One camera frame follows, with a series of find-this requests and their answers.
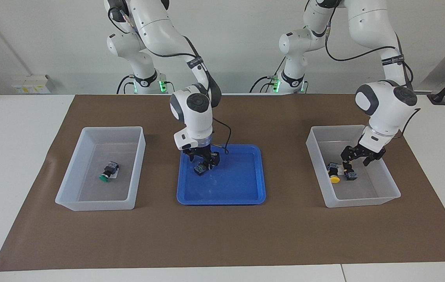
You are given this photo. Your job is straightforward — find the black base cable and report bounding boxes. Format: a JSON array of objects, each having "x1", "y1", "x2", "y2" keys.
[
  {"x1": 116, "y1": 74, "x2": 135, "y2": 94},
  {"x1": 250, "y1": 59, "x2": 286, "y2": 93}
]

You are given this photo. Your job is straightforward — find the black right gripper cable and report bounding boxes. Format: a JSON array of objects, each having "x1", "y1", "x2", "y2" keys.
[{"x1": 211, "y1": 117, "x2": 232, "y2": 155}]

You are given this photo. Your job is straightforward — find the blue plastic tray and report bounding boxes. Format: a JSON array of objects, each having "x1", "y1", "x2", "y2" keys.
[{"x1": 177, "y1": 144, "x2": 267, "y2": 205}]

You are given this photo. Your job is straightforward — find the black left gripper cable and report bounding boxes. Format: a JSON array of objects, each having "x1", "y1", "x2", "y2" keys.
[{"x1": 324, "y1": 16, "x2": 420, "y2": 137}]

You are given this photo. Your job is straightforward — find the brown table mat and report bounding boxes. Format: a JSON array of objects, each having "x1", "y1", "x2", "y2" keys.
[{"x1": 0, "y1": 93, "x2": 445, "y2": 272}]

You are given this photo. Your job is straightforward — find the black left base cable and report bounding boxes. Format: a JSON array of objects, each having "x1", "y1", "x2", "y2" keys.
[{"x1": 250, "y1": 59, "x2": 286, "y2": 93}]

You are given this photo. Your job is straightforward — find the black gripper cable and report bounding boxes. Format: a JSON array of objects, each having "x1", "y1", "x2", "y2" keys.
[
  {"x1": 324, "y1": 16, "x2": 420, "y2": 137},
  {"x1": 211, "y1": 117, "x2": 232, "y2": 155}
]

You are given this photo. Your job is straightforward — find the black right base cable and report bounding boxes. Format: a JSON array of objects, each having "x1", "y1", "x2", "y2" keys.
[{"x1": 116, "y1": 74, "x2": 135, "y2": 94}]

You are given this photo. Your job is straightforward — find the translucent white plastic box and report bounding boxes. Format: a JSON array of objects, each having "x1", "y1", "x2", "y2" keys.
[
  {"x1": 55, "y1": 126, "x2": 146, "y2": 212},
  {"x1": 306, "y1": 125, "x2": 401, "y2": 208}
]

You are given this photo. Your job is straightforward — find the white wall socket strip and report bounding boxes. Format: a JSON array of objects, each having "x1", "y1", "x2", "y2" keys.
[{"x1": 11, "y1": 74, "x2": 52, "y2": 94}]

